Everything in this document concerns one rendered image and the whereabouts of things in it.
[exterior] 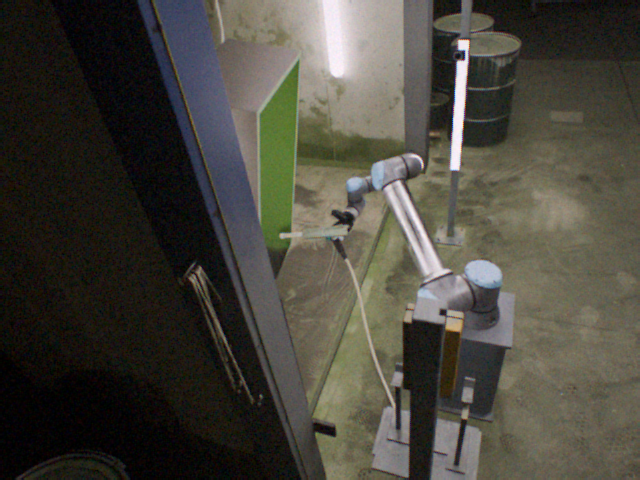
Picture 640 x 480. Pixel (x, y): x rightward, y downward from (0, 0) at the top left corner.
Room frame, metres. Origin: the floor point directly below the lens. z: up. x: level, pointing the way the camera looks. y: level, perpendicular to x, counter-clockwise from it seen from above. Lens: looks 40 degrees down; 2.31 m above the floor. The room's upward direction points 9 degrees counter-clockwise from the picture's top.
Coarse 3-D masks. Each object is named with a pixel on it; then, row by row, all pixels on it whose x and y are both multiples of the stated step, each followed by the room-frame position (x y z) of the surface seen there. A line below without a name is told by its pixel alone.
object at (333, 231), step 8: (296, 232) 2.08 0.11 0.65; (304, 232) 2.02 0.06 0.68; (312, 232) 1.99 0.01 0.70; (320, 232) 1.95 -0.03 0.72; (328, 232) 1.92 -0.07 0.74; (336, 232) 1.90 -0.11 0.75; (344, 232) 1.87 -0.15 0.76; (336, 240) 1.92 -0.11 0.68; (336, 248) 1.92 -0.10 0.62; (344, 248) 1.92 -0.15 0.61; (344, 256) 1.90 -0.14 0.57
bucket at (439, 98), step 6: (432, 96) 4.40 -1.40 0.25; (438, 96) 4.37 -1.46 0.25; (444, 96) 4.32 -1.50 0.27; (432, 102) 4.39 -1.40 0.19; (438, 102) 4.36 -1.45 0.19; (444, 102) 4.30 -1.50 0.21; (432, 108) 4.12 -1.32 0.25; (438, 108) 4.13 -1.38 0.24; (444, 108) 4.15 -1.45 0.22; (432, 114) 4.14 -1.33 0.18; (438, 114) 4.14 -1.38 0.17; (444, 114) 4.17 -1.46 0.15; (432, 120) 4.15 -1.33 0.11; (438, 120) 4.14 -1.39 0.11; (444, 120) 4.20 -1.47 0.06; (432, 126) 4.16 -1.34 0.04; (438, 126) 4.15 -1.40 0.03
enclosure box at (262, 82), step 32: (224, 64) 1.95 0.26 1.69; (256, 64) 1.96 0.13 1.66; (288, 64) 1.96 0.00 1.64; (256, 96) 1.67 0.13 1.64; (288, 96) 2.16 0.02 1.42; (256, 128) 1.56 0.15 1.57; (288, 128) 2.17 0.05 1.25; (256, 160) 1.58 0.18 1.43; (288, 160) 2.18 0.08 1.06; (256, 192) 1.59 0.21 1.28; (288, 192) 2.19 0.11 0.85; (288, 224) 2.21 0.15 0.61
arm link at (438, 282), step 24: (384, 168) 1.72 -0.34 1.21; (408, 168) 1.73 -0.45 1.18; (384, 192) 1.67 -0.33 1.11; (408, 192) 1.63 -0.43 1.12; (408, 216) 1.53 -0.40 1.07; (408, 240) 1.47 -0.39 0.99; (432, 240) 1.45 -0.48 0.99; (432, 264) 1.35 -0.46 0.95; (432, 288) 1.27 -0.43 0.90; (456, 288) 1.25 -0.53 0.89
